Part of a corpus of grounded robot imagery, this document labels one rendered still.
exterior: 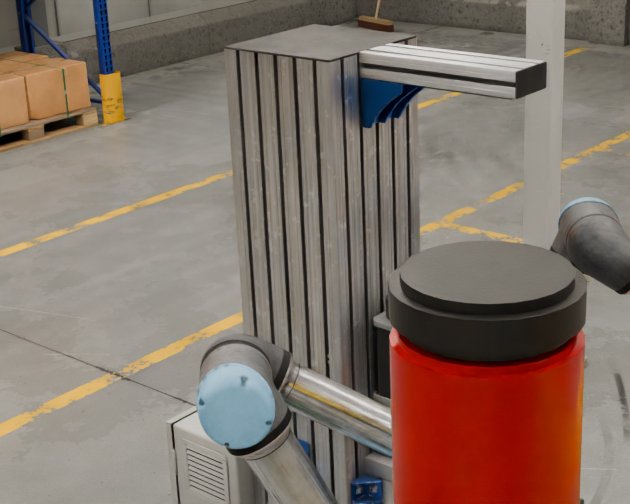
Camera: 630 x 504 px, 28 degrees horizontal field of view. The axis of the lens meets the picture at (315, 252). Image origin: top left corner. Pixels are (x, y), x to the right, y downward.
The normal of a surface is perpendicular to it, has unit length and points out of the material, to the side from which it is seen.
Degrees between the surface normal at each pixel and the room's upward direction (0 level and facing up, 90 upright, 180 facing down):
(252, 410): 83
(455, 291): 0
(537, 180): 90
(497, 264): 0
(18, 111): 91
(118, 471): 0
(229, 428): 83
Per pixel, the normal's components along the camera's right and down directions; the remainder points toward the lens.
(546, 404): 0.53, 0.27
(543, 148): -0.58, 0.31
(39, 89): 0.73, 0.18
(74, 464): -0.04, -0.94
